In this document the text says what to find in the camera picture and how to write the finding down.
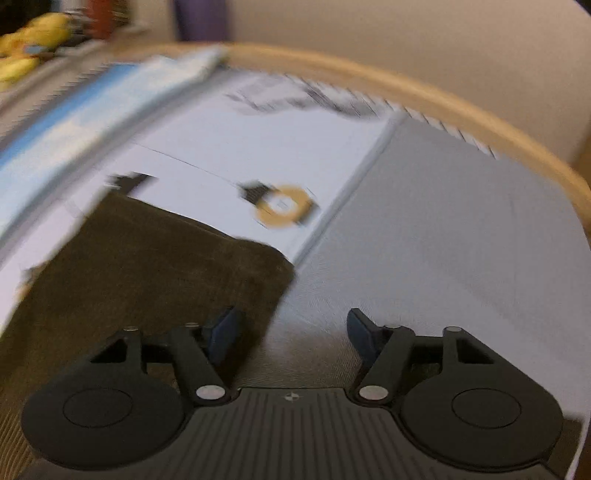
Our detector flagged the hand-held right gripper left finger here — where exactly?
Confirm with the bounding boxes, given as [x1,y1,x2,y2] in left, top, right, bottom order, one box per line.
[90,306,246,408]

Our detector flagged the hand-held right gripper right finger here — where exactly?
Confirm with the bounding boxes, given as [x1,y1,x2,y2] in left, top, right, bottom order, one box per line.
[346,308,505,408]

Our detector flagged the brown corduroy pants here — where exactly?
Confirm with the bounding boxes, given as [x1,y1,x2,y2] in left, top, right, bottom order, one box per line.
[0,193,297,480]

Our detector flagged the printed white bed sheet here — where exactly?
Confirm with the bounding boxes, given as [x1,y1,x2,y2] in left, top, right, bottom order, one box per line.
[0,69,583,480]

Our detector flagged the blue white cloud-print blanket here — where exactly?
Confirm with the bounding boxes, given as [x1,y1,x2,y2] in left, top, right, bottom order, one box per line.
[0,48,229,232]

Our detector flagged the purple box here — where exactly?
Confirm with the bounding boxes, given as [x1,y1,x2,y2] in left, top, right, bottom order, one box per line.
[172,0,232,43]

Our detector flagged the yellow plush toy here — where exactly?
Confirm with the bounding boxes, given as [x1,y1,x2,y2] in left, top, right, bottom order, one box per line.
[0,56,41,91]
[0,12,77,57]

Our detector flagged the dark red bag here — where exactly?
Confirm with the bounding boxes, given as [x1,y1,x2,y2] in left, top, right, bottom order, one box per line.
[87,0,115,40]

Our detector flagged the wooden bed frame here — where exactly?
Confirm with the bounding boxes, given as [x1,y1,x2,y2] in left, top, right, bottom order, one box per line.
[221,43,591,206]

